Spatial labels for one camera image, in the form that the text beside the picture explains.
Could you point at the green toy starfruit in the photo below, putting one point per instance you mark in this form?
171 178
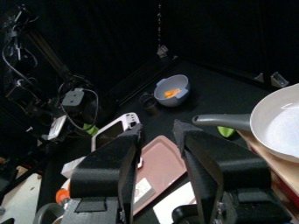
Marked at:
226 131

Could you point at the green toy piece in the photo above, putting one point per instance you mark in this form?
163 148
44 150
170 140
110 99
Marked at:
91 128

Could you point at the white toy handheld console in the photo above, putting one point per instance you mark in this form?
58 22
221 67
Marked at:
113 130

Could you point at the metal corner bracket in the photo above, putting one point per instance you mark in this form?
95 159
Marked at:
278 79

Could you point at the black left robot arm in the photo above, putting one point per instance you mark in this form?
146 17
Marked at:
23 73

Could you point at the orange toy food piece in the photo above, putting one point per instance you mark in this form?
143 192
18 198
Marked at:
171 93

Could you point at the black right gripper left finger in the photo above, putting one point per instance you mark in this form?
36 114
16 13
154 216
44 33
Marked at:
102 169

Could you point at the white paper sheet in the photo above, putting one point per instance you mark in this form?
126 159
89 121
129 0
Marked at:
175 201

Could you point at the grey-blue bowl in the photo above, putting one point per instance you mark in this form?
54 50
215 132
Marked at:
171 90

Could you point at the white box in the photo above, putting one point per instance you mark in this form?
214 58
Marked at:
73 168

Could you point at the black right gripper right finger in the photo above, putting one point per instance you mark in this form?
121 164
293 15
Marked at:
222 166

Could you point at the wooden cutting board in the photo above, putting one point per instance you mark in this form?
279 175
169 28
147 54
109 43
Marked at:
278 172

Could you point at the small dark cup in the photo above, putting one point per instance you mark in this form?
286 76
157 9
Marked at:
149 102

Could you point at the pink plastic tray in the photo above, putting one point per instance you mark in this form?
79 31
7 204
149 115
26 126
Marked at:
161 167

